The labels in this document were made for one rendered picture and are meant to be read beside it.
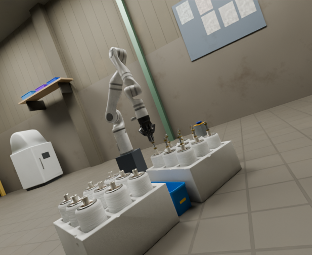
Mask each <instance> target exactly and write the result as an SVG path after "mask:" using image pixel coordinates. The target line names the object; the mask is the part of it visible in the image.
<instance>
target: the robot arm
mask: <svg viewBox="0 0 312 255"><path fill-rule="evenodd" d="M109 58H110V60H111V62H112V63H113V65H114V66H115V68H116V69H117V70H116V72H115V73H114V75H113V76H112V78H111V79H110V82H109V93H108V103H107V108H106V113H105V119H106V121H107V122H108V123H113V129H112V131H113V134H114V137H115V139H116V142H117V143H116V145H117V148H118V150H119V153H120V155H125V154H128V153H130V152H133V147H132V145H131V142H130V140H129V137H128V134H127V132H126V129H125V127H124V121H123V118H122V115H121V113H120V111H118V110H116V107H117V102H118V100H119V98H120V96H121V93H122V86H123V83H124V85H125V86H128V87H126V88H125V89H124V93H125V95H126V96H127V98H128V99H129V100H130V102H131V104H132V106H133V108H134V111H135V114H136V116H135V117H132V118H131V121H134V120H136V119H137V120H138V122H139V124H140V130H139V132H140V133H141V134H142V135H144V136H147V137H148V139H149V141H150V142H152V141H154V137H153V133H154V132H155V124H152V123H151V122H150V117H149V115H148V112H147V109H146V107H145V105H144V102H143V100H142V99H134V98H133V97H135V96H138V95H140V94H141V93H142V88H141V87H140V85H139V84H138V83H137V82H136V81H135V80H134V78H133V76H132V74H131V72H130V70H129V69H128V68H127V67H126V66H125V64H126V58H127V53H126V50H124V49H120V48H117V47H112V48H111V49H110V50H109Z"/></svg>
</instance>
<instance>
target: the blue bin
mask: <svg viewBox="0 0 312 255"><path fill-rule="evenodd" d="M151 183H165V184H166V186H167V188H168V191H169V193H170V196H171V199H172V202H173V204H174V207H175V210H176V212H177V215H178V216H181V215H182V214H183V213H184V212H185V211H187V210H188V209H189V208H190V207H191V206H192V205H191V202H190V199H189V196H188V193H187V190H186V187H185V185H186V184H185V182H151Z"/></svg>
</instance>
